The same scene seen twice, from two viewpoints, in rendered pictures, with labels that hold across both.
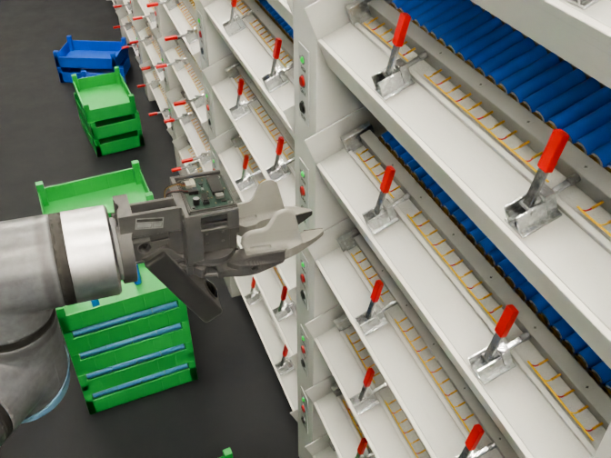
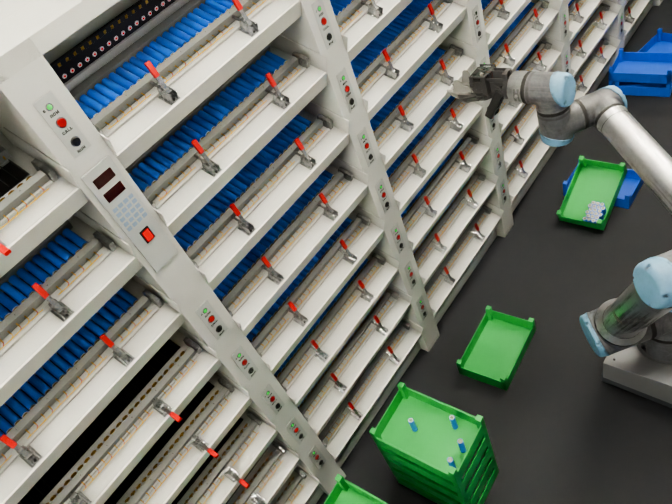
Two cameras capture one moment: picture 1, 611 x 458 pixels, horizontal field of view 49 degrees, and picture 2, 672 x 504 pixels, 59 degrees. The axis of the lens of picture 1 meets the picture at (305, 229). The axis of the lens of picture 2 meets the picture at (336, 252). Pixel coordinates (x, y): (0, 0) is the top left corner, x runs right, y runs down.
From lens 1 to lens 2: 2.10 m
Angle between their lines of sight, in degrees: 73
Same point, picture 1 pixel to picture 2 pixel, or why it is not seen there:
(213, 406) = not seen: hidden behind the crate
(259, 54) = (303, 242)
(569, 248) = (442, 21)
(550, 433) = (458, 66)
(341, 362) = (417, 231)
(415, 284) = (429, 107)
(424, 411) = (444, 144)
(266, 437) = (431, 372)
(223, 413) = not seen: hidden behind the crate
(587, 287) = (451, 16)
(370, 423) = (437, 208)
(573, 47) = not seen: outside the picture
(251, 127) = (313, 303)
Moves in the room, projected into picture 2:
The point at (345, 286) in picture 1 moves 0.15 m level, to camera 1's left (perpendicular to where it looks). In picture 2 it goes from (407, 191) to (433, 210)
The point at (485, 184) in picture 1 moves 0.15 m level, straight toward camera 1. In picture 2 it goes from (427, 40) to (471, 22)
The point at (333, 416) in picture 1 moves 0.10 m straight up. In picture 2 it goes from (425, 271) to (420, 254)
